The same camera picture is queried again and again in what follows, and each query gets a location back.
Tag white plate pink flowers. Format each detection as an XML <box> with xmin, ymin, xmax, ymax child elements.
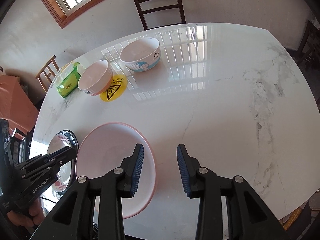
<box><xmin>46</xmin><ymin>132</ymin><xmax>75</xmax><ymax>193</ymax></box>

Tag pink plastic bowl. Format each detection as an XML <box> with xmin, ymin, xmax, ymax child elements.
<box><xmin>75</xmin><ymin>122</ymin><xmax>156</xmax><ymax>219</ymax></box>

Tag white Rabbit bowl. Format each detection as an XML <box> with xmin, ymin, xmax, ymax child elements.
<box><xmin>78</xmin><ymin>60</ymin><xmax>113</xmax><ymax>96</ymax></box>

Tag white cartoon bowl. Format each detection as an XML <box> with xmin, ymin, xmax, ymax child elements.
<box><xmin>120</xmin><ymin>37</ymin><xmax>161</xmax><ymax>72</ymax></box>

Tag person's left hand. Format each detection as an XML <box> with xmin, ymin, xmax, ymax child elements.
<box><xmin>7</xmin><ymin>198</ymin><xmax>44</xmax><ymax>228</ymax></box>

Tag black metal chair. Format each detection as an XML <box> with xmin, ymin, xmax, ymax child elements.
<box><xmin>10</xmin><ymin>128</ymin><xmax>34</xmax><ymax>164</ymax></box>

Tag orange covered box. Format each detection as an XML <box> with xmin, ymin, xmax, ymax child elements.
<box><xmin>1</xmin><ymin>75</ymin><xmax>39</xmax><ymax>133</ymax></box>

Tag light wooden chair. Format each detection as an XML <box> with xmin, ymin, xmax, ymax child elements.
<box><xmin>35</xmin><ymin>55</ymin><xmax>60</xmax><ymax>92</ymax></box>

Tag green tissue pack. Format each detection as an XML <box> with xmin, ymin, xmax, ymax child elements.
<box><xmin>54</xmin><ymin>62</ymin><xmax>86</xmax><ymax>98</ymax></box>

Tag yellow hot warning sticker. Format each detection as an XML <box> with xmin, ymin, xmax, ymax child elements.
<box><xmin>99</xmin><ymin>74</ymin><xmax>127</xmax><ymax>102</ymax></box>

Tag dark wooden side furniture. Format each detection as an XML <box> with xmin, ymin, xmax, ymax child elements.
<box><xmin>295</xmin><ymin>20</ymin><xmax>319</xmax><ymax>71</ymax></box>

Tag dark wooden chair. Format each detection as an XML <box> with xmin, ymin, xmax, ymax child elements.
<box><xmin>130</xmin><ymin>0</ymin><xmax>187</xmax><ymax>31</ymax></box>

